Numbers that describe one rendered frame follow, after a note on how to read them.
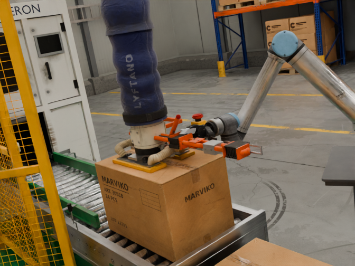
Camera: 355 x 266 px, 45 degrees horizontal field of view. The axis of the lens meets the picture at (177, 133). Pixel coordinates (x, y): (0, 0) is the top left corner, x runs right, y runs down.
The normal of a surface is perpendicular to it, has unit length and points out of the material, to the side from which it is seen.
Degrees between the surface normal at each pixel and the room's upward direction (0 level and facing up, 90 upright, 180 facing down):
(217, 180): 90
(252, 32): 90
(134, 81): 70
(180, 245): 90
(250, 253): 0
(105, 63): 90
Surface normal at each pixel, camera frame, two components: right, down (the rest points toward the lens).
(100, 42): 0.69, 0.07
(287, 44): -0.34, 0.14
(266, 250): -0.16, -0.95
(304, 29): -0.68, 0.33
